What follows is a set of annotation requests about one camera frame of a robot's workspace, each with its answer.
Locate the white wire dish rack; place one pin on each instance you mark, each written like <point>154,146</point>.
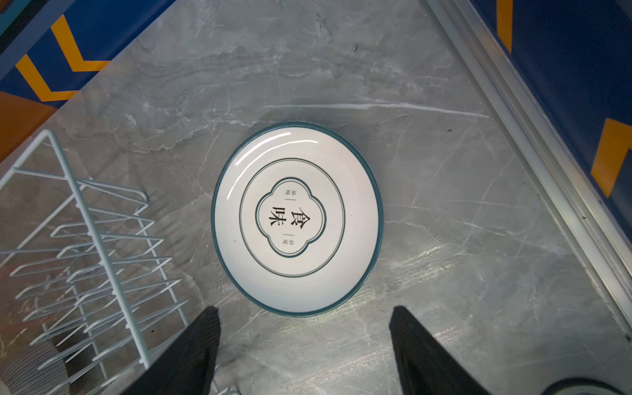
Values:
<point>82,268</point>

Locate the ribbed white bowl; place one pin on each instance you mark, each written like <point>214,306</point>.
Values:
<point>36,370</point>

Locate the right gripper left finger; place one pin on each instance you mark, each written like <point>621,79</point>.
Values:
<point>188,364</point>

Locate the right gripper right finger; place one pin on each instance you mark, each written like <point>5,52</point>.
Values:
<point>424,366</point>

